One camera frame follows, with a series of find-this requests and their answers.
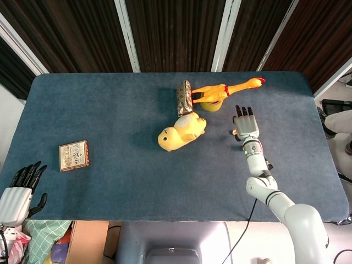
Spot green checked bag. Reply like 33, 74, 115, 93
26, 219, 73, 264

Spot blue felt table cover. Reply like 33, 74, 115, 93
0, 71, 349, 224

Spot yellow duck plush toy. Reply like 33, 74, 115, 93
157, 111, 207, 152

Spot brown cardboard box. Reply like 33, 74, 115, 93
65, 219, 110, 264

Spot patterned foil snack bag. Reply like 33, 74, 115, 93
175, 80, 194, 116

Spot orange rubber chicken toy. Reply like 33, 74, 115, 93
191, 78, 267, 105

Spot purple object under table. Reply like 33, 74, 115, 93
51, 241, 68, 264

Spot pink plastic bag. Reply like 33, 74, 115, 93
9, 230, 31, 264

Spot person leg beige trousers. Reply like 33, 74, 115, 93
324, 109, 352, 135

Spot black floor object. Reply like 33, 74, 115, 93
321, 99, 352, 115

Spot white partition frame post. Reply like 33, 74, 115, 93
211, 0, 243, 73
0, 12, 50, 75
313, 63, 352, 99
257, 0, 299, 72
114, 0, 141, 73

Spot small patterned card box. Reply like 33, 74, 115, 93
58, 140, 91, 173

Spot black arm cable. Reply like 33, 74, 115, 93
222, 197, 258, 264

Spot dark grey sneaker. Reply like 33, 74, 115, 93
316, 106, 336, 138

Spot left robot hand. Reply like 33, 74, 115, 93
0, 161, 48, 228

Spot grey robot torso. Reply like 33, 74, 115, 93
115, 221, 233, 264

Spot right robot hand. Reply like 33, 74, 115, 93
232, 105, 260, 142

